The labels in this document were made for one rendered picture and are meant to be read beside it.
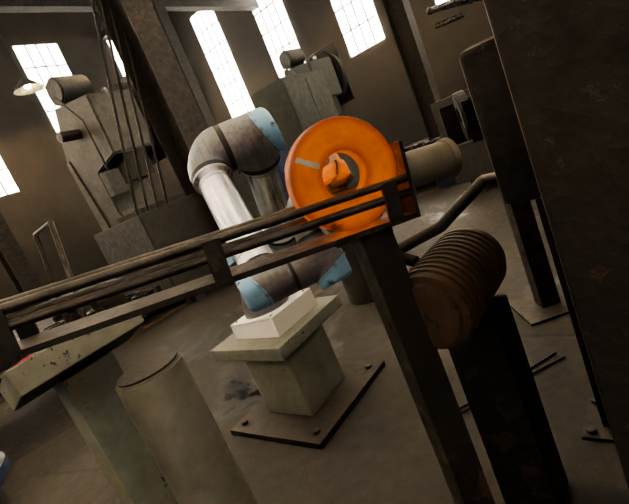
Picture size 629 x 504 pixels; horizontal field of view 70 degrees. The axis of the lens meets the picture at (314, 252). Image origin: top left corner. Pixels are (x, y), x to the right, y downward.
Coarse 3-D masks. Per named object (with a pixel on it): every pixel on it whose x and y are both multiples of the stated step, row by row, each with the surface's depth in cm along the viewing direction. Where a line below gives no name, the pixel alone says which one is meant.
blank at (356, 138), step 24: (336, 120) 59; (360, 120) 60; (312, 144) 59; (336, 144) 60; (360, 144) 61; (384, 144) 62; (288, 168) 59; (312, 168) 59; (360, 168) 63; (384, 168) 62; (288, 192) 61; (312, 192) 60; (312, 216) 60; (360, 216) 62
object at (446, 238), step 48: (480, 240) 74; (432, 288) 63; (480, 288) 65; (432, 336) 66; (480, 336) 74; (480, 384) 78; (528, 384) 77; (480, 432) 82; (528, 432) 76; (528, 480) 80
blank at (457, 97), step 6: (462, 90) 138; (456, 96) 137; (462, 96) 136; (456, 102) 136; (456, 108) 143; (462, 114) 135; (462, 120) 138; (462, 126) 144; (468, 132) 137; (468, 138) 140
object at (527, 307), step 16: (448, 112) 149; (464, 112) 124; (448, 128) 150; (480, 128) 125; (512, 208) 138; (528, 208) 138; (512, 224) 143; (528, 224) 139; (528, 240) 140; (528, 256) 141; (544, 256) 141; (528, 272) 146; (544, 272) 142; (544, 288) 144; (560, 288) 153; (512, 304) 156; (528, 304) 151; (544, 304) 145; (560, 304) 143; (528, 320) 142; (544, 320) 139
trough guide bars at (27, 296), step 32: (352, 192) 59; (384, 192) 60; (256, 224) 56; (288, 224) 63; (320, 224) 58; (160, 256) 53; (192, 256) 60; (224, 256) 55; (64, 288) 50; (96, 288) 57; (128, 288) 52; (0, 320) 49; (32, 320) 50; (0, 352) 49
